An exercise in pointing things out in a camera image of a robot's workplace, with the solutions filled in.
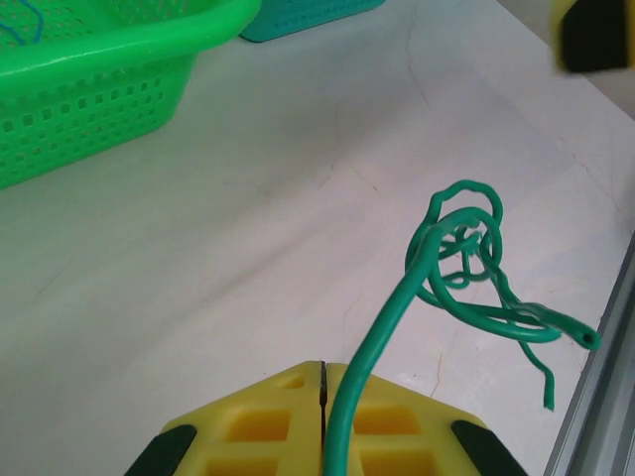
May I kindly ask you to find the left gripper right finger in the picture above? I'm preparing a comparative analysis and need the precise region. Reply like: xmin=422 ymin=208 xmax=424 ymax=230
xmin=324 ymin=361 xmax=530 ymax=476

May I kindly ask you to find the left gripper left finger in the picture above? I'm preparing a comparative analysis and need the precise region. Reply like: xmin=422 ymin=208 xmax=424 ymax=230
xmin=126 ymin=360 xmax=326 ymax=476

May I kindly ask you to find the thin green cable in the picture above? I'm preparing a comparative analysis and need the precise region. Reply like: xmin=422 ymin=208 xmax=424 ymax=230
xmin=321 ymin=178 xmax=604 ymax=476

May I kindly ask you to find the thin blue cable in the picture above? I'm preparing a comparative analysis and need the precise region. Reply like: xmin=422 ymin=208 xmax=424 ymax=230
xmin=0 ymin=0 xmax=45 ymax=49

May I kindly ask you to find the teal plastic basket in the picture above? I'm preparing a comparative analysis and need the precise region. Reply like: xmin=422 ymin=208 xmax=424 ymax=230
xmin=239 ymin=0 xmax=388 ymax=44

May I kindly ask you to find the bright green plastic basket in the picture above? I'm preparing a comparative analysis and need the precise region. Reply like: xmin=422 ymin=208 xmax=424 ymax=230
xmin=0 ymin=0 xmax=264 ymax=192

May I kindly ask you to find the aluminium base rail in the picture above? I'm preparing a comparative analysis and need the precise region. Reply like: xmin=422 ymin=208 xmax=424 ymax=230
xmin=543 ymin=242 xmax=635 ymax=476

